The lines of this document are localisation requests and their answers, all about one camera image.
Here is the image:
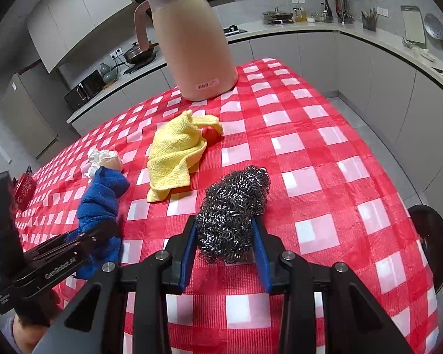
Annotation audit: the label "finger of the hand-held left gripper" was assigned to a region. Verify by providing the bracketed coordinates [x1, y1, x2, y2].
[77, 222, 120, 254]
[22, 230, 80, 260]

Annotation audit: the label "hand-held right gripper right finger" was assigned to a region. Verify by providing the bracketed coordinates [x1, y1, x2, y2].
[251, 216, 418, 354]

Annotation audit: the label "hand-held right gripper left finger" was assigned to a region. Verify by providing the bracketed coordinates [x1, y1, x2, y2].
[33, 216, 199, 354]

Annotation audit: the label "blue cloth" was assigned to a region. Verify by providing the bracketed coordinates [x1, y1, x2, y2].
[76, 166, 131, 280]

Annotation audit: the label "steel wool scrubber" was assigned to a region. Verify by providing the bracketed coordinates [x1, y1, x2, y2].
[196, 166, 272, 265]

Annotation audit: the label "person's left forearm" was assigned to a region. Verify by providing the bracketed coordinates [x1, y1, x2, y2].
[7, 315, 60, 354]

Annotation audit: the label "red gift bag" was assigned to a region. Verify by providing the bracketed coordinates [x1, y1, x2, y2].
[13, 166, 36, 212]

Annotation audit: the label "beige round lump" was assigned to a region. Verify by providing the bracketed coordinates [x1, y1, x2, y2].
[100, 155, 123, 173]

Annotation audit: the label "crumpled white tissue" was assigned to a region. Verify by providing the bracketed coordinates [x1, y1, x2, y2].
[83, 148, 117, 178]

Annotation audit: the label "grey refrigerator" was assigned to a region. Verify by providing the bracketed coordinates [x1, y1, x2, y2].
[1, 61, 74, 161]

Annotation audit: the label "yellow cloth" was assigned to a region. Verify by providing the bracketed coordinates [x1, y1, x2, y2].
[146, 110, 224, 203]

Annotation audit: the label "black microwave oven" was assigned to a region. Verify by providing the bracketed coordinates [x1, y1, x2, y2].
[64, 69, 105, 111]

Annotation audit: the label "grey ceramic vase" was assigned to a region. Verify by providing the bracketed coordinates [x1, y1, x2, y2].
[100, 62, 118, 83]

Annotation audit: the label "black chair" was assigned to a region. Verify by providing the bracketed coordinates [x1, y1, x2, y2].
[408, 204, 443, 296]

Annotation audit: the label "dark pot with lid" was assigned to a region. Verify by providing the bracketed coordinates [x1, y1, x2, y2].
[123, 41, 157, 64]

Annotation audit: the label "pink thermos jug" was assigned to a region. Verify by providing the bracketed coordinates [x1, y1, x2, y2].
[134, 0, 239, 101]

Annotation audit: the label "grey upper cabinets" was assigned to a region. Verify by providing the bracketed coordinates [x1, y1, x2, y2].
[27, 0, 133, 73]

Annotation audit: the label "grey kitchen counter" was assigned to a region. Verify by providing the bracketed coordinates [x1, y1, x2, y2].
[66, 27, 443, 196]

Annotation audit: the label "steel pan with lid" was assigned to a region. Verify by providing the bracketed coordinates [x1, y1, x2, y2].
[262, 6, 294, 24]

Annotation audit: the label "dark utensil holder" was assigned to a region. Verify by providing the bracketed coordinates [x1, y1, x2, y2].
[361, 7, 378, 32]

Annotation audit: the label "kitchen utensil rack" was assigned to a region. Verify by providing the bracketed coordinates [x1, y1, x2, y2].
[331, 0, 354, 23]

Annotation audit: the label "white cutting board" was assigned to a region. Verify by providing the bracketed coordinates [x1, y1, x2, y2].
[400, 5, 427, 45]

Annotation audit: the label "round metal plate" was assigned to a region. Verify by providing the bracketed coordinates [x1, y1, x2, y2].
[424, 13, 443, 40]

